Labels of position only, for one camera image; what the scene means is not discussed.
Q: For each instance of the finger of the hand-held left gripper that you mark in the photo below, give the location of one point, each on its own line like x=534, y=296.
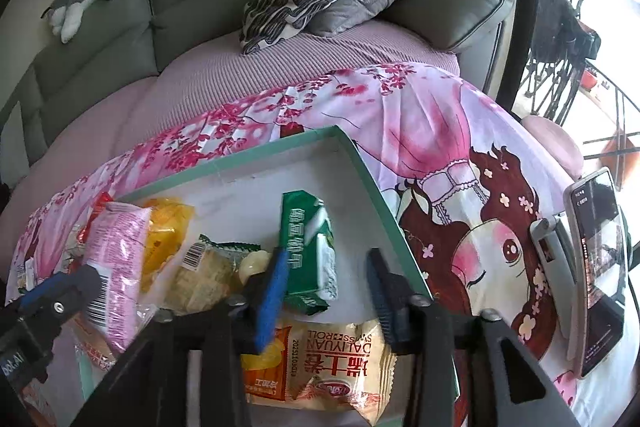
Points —
x=47, y=289

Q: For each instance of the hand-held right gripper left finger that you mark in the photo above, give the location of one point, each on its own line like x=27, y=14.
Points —
x=270, y=302

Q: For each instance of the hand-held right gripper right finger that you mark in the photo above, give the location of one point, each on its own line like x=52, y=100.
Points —
x=385, y=307

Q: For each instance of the green white cake packet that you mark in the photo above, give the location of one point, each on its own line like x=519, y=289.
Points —
x=305, y=237

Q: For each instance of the pink snack packet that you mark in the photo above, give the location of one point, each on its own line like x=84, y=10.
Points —
x=117, y=257

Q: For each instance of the beige swiss roll packet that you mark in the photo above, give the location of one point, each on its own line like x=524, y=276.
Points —
x=325, y=367

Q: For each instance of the white tray with green rim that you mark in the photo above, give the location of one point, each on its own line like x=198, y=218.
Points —
x=240, y=202

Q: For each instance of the orange yellow snack packet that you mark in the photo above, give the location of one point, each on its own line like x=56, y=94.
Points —
x=162, y=242

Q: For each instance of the small green-edged pastry packet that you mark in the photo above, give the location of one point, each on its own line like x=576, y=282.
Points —
x=205, y=277

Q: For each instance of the grey phone stand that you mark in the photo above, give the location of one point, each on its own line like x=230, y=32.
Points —
x=550, y=252

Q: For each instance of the pink floral printed blanket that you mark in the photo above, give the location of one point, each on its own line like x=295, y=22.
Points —
x=450, y=132

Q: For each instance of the smartphone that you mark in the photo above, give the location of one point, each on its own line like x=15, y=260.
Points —
x=600, y=267

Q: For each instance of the pink stool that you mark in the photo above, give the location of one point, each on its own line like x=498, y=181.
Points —
x=555, y=139

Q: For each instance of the black folding rack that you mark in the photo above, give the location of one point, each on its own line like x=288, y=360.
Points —
x=555, y=72

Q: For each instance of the black balcony railing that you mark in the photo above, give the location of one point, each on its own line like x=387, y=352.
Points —
x=620, y=107

